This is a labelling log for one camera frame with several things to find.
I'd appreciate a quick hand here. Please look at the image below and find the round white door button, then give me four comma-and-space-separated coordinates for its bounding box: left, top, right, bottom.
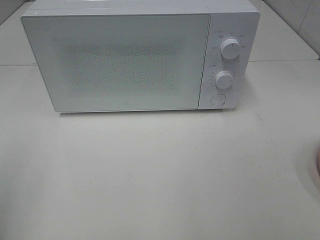
210, 93, 227, 107

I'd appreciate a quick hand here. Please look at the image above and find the white microwave knob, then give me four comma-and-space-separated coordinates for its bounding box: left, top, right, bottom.
214, 70, 234, 90
219, 36, 241, 60

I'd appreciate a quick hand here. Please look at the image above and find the pink plate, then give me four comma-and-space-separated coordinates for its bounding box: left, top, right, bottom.
316, 150, 320, 176

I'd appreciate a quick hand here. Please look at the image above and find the white microwave oven body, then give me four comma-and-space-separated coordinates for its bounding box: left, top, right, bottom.
21, 0, 261, 110

